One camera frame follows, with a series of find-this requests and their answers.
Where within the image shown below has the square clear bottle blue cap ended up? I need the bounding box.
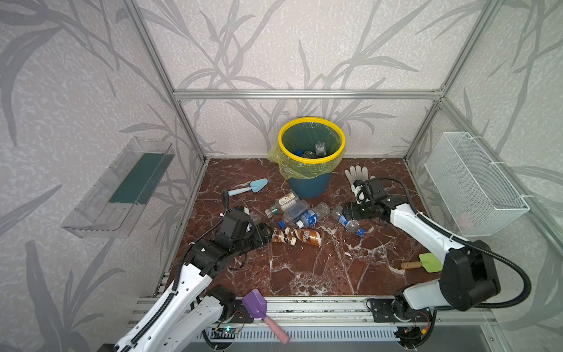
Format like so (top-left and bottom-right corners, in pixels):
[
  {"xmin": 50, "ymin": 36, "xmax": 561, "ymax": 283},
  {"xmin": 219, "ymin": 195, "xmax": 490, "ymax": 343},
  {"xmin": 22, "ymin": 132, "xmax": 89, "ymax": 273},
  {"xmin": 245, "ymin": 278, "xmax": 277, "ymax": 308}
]
[{"xmin": 278, "ymin": 199, "xmax": 310, "ymax": 229}]

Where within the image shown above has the clear bottle green cap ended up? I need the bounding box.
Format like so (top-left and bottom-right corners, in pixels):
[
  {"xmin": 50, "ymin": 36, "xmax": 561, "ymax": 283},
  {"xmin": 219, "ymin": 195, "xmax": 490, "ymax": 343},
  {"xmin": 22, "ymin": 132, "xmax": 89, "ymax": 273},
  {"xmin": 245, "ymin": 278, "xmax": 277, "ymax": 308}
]
[{"xmin": 265, "ymin": 192, "xmax": 300, "ymax": 219}]

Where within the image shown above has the clear bottle blue white label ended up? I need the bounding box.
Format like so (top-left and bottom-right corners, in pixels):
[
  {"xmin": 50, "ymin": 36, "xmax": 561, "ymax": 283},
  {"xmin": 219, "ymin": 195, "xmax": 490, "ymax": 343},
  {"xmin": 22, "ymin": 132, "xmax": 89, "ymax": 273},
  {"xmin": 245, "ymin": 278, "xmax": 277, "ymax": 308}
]
[{"xmin": 296, "ymin": 202, "xmax": 330, "ymax": 229}]

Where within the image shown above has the clear unlabelled bottle white cap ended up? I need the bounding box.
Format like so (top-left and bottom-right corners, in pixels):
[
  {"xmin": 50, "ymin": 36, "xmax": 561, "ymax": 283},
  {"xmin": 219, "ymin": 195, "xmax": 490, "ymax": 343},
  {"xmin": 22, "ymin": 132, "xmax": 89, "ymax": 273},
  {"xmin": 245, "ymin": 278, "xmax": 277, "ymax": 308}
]
[{"xmin": 315, "ymin": 141, "xmax": 328, "ymax": 158}]

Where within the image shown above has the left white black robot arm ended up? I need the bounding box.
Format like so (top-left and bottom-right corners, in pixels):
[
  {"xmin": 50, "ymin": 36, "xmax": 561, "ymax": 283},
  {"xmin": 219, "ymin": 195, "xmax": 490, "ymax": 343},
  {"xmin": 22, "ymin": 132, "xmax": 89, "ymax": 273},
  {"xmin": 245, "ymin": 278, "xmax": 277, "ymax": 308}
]
[{"xmin": 113, "ymin": 209, "xmax": 274, "ymax": 351}]

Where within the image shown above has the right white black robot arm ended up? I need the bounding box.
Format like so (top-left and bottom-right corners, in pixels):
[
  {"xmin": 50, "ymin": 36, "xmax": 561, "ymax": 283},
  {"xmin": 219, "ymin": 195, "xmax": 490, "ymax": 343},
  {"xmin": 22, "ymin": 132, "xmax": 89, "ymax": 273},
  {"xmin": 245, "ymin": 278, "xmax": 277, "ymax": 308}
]
[{"xmin": 343, "ymin": 177, "xmax": 532, "ymax": 317}]

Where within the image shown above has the teal bin with yellow rim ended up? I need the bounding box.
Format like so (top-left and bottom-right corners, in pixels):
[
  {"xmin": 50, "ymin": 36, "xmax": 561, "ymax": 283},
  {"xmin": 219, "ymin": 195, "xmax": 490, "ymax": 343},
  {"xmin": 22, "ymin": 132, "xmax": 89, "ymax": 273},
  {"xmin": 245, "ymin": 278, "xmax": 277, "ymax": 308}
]
[{"xmin": 268, "ymin": 117, "xmax": 346, "ymax": 199}]

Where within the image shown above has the yellow plastic bin liner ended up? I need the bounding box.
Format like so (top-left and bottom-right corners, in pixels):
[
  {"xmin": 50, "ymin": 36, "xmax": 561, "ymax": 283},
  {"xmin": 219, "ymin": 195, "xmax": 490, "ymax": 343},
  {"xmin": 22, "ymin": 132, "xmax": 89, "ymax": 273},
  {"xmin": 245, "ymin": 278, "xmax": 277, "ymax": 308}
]
[{"xmin": 268, "ymin": 117, "xmax": 346, "ymax": 180}]

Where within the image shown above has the white knitted work glove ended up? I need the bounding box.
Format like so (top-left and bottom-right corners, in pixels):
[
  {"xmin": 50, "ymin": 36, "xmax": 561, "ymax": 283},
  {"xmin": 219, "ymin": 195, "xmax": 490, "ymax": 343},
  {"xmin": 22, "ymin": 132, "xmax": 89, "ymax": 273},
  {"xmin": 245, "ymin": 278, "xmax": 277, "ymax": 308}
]
[{"xmin": 345, "ymin": 165, "xmax": 375, "ymax": 197}]

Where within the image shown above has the light blue garden trowel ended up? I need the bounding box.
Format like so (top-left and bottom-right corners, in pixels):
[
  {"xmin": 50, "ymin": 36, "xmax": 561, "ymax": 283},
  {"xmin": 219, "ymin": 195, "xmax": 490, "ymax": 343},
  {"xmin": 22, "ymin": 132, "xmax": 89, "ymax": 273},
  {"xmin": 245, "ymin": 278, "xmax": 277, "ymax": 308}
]
[{"xmin": 228, "ymin": 178, "xmax": 268, "ymax": 197}]

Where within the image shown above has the purple scoop with pink handle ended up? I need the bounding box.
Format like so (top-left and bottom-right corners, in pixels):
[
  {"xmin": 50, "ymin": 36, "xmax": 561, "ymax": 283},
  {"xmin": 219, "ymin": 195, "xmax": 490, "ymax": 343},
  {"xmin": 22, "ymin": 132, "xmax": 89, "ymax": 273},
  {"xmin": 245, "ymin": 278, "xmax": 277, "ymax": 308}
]
[{"xmin": 242, "ymin": 289, "xmax": 290, "ymax": 345}]

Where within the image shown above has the wooden handled green tool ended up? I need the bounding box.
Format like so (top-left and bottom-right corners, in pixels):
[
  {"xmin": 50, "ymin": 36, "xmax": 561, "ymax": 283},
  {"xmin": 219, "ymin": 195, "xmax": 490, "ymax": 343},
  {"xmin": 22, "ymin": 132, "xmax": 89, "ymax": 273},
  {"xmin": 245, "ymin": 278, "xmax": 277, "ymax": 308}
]
[{"xmin": 401, "ymin": 253, "xmax": 443, "ymax": 273}]

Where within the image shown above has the green circuit board with wires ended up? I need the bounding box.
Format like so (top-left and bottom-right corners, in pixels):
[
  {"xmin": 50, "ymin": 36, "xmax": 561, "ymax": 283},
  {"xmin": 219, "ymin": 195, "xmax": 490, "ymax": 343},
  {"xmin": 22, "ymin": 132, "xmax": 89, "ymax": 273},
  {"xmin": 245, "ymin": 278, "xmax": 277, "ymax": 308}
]
[{"xmin": 212, "ymin": 325, "xmax": 244, "ymax": 340}]

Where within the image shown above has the white wire mesh basket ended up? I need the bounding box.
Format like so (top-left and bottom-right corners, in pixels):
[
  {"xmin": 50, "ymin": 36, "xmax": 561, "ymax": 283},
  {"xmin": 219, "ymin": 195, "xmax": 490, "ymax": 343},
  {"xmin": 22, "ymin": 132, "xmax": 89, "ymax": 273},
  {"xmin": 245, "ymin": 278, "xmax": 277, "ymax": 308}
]
[{"xmin": 425, "ymin": 131, "xmax": 530, "ymax": 238}]

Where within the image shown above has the clear acrylic wall shelf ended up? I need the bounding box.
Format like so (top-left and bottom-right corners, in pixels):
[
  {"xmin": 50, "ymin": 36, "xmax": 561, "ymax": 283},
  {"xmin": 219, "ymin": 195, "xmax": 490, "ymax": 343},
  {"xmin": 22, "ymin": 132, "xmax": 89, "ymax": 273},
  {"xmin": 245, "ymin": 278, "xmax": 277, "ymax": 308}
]
[{"xmin": 62, "ymin": 137, "xmax": 175, "ymax": 238}]

